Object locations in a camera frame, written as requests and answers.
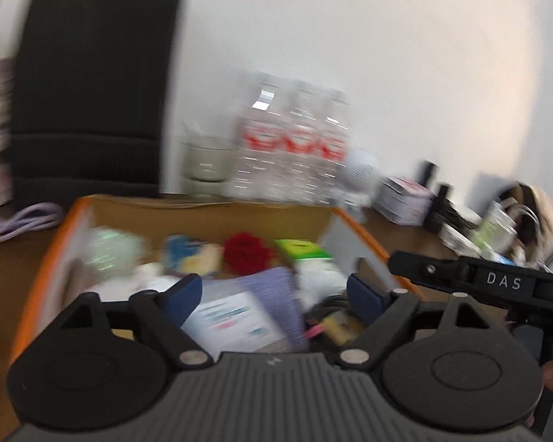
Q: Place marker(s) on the black paper bag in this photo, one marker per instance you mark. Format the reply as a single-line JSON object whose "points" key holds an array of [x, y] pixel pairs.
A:
{"points": [[89, 95]]}

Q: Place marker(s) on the left water bottle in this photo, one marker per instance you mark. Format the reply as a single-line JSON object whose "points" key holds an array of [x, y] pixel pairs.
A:
{"points": [[259, 129]]}

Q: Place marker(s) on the white tissue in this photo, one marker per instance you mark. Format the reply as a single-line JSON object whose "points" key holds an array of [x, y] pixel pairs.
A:
{"points": [[316, 280]]}

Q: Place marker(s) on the black small bottle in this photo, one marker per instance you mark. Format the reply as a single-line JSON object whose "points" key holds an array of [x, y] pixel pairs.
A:
{"points": [[438, 209]]}

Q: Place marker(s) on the cotton buds box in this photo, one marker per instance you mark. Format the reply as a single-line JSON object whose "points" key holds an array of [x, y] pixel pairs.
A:
{"points": [[232, 319]]}

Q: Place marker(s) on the red fabric rose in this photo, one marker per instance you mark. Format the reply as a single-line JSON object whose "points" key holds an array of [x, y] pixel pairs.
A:
{"points": [[245, 254]]}

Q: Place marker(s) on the middle water bottle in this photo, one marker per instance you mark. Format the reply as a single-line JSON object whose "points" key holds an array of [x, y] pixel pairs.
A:
{"points": [[300, 141]]}

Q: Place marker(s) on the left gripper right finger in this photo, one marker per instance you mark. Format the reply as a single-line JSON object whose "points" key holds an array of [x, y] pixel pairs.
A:
{"points": [[441, 363]]}

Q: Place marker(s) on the right water bottle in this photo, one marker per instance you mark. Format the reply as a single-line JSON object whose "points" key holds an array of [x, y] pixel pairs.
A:
{"points": [[335, 133]]}

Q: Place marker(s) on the blue yellow sponge toy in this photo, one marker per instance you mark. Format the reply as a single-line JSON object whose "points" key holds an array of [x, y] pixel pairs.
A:
{"points": [[183, 255]]}

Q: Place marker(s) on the red cardboard box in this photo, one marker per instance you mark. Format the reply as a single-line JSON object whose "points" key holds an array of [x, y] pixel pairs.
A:
{"points": [[216, 226]]}

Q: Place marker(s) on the yellow white plush toy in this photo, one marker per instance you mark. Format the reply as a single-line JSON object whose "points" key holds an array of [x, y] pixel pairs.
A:
{"points": [[148, 276]]}

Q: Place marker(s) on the green tissue packet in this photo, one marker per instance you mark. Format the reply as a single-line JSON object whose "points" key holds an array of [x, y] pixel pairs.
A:
{"points": [[302, 255]]}

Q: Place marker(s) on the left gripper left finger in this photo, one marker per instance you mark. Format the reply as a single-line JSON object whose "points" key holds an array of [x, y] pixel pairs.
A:
{"points": [[102, 363]]}

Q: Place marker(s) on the iridescent plastic bag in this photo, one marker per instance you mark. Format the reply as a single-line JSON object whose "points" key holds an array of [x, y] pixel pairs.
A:
{"points": [[111, 253]]}

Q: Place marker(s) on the white robot speaker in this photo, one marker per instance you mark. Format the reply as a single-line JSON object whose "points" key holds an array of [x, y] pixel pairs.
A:
{"points": [[357, 181]]}

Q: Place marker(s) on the white tin box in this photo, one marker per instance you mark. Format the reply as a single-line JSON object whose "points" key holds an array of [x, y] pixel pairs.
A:
{"points": [[403, 201]]}

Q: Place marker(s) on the glass cup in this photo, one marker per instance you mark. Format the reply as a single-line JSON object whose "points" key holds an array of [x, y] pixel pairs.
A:
{"points": [[206, 162]]}

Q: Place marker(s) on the purple woven cloth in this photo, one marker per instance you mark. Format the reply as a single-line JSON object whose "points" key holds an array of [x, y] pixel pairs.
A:
{"points": [[275, 289]]}

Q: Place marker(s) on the water bottle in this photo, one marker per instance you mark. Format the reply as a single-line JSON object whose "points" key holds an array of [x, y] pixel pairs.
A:
{"points": [[335, 133], [300, 141], [259, 129]]}

